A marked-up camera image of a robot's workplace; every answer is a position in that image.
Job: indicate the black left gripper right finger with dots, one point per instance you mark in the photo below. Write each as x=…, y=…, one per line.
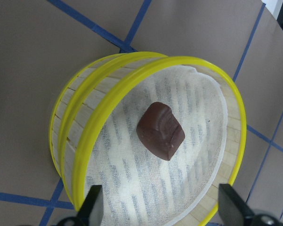
x=231, y=207

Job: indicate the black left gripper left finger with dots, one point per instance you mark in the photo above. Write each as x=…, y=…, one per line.
x=91, y=211

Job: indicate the yellow rimmed bamboo steamer tray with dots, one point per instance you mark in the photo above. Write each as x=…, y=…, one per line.
x=140, y=189

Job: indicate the brown bun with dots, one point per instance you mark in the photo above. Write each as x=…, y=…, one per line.
x=159, y=131

